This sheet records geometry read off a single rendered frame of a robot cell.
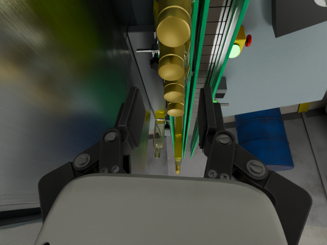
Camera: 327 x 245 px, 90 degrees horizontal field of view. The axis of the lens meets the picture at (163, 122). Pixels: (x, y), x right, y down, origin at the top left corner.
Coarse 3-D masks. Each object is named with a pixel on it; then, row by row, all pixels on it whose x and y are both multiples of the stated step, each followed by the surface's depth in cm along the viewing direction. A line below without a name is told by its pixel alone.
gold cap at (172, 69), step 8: (160, 48) 22; (168, 48) 21; (176, 48) 21; (184, 48) 22; (160, 56) 21; (168, 56) 20; (176, 56) 20; (160, 64) 20; (168, 64) 20; (176, 64) 20; (160, 72) 21; (168, 72) 21; (176, 72) 21; (168, 80) 23
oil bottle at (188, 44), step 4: (188, 40) 27; (184, 44) 27; (188, 44) 27; (188, 48) 28; (184, 52) 27; (188, 52) 28; (184, 56) 28; (188, 56) 28; (184, 60) 29; (188, 60) 29; (184, 64) 29; (188, 64) 30; (184, 68) 31
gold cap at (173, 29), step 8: (160, 0) 17; (168, 0) 15; (176, 0) 15; (184, 0) 16; (160, 8) 16; (168, 8) 15; (176, 8) 15; (184, 8) 15; (160, 16) 15; (168, 16) 14; (176, 16) 14; (184, 16) 15; (160, 24) 15; (168, 24) 15; (176, 24) 15; (184, 24) 15; (160, 32) 16; (168, 32) 16; (176, 32) 16; (184, 32) 16; (160, 40) 17; (168, 40) 17; (176, 40) 17; (184, 40) 17
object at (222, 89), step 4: (220, 80) 81; (224, 80) 81; (220, 84) 80; (224, 84) 80; (220, 88) 79; (224, 88) 79; (216, 92) 81; (220, 92) 81; (224, 92) 81; (216, 96) 85; (220, 96) 84
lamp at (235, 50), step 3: (234, 45) 55; (237, 45) 56; (234, 48) 55; (237, 48) 55; (231, 51) 56; (234, 51) 55; (237, 51) 55; (231, 54) 57; (234, 54) 56; (237, 54) 57; (231, 57) 58
